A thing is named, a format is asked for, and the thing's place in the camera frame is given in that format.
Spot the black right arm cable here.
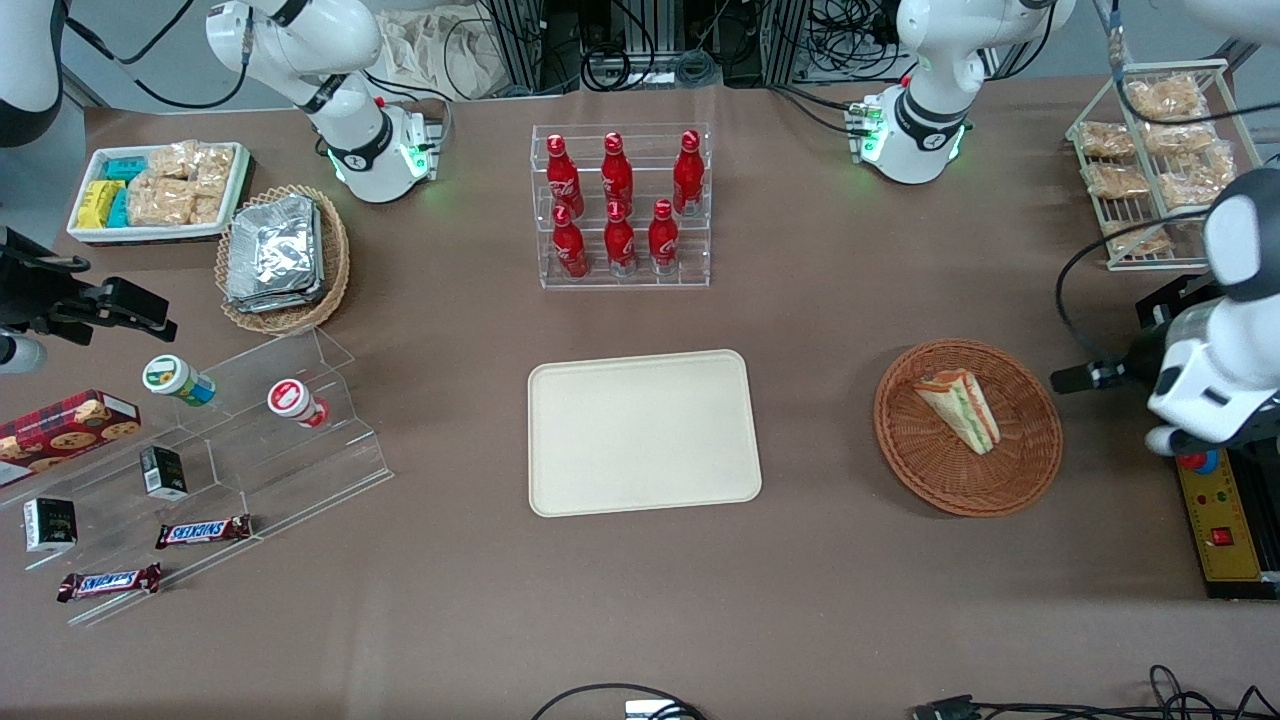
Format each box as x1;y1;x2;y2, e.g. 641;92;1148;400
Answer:
60;0;251;111

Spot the white wire rack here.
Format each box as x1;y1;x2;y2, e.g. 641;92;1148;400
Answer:
1064;58;1264;273

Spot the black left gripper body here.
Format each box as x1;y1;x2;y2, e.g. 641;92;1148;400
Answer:
1125;320;1176;393

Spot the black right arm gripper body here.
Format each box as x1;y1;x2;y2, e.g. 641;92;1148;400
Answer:
0;228;179;347

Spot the aluminium frame post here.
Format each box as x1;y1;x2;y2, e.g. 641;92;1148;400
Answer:
760;0;813;87
485;0;548;97

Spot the brown wicker basket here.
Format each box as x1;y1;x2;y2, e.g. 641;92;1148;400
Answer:
873;339;1064;518

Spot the white rectangular snack bin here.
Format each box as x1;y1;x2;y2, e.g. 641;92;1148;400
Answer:
66;142;252;247

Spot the red cola bottle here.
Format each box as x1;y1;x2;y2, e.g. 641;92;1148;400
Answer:
552;205;589;279
546;134;585;220
648;199;680;275
672;130;705;217
601;132;635;213
604;200;638;276

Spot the yellow snack pack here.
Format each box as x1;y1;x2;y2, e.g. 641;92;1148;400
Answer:
77;180;123;230

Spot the white cloth bag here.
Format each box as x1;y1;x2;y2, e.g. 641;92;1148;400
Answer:
378;8;507;102

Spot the red lidded cup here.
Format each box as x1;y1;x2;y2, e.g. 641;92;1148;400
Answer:
266;378;330;430

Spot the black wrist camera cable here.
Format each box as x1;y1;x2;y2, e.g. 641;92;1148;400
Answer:
1054;205;1219;373

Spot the red cookie box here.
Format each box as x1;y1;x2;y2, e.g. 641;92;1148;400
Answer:
0;389;142;489

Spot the brown snickers bar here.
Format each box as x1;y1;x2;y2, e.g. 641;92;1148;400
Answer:
57;563;164;604
155;514;254;551

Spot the tan wicker basket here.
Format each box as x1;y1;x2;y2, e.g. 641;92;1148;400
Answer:
215;184;351;335

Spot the cream plastic tray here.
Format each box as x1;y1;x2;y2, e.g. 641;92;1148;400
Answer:
527;349;763;519

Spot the clear acrylic bottle rack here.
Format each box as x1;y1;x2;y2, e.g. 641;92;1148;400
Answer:
530;123;713;291

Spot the triangle sandwich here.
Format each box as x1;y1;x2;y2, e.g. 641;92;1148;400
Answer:
913;368;1002;457

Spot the small black carton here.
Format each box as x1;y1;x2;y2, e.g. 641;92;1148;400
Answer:
23;497;79;554
139;445;190;501

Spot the clear acrylic stepped stand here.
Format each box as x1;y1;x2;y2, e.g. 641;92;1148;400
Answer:
0;325;395;628

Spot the silver foil packet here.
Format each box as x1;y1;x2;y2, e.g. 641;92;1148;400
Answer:
225;195;326;314

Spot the black looped floor cable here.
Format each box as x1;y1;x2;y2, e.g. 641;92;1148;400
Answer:
528;682;713;720

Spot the green lidded cup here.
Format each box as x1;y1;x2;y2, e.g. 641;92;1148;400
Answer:
141;354;217;407

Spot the black cable with connector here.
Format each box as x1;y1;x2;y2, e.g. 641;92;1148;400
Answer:
910;664;1280;720

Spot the black yellow control box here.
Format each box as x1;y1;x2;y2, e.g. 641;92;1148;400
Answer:
1135;272;1280;602

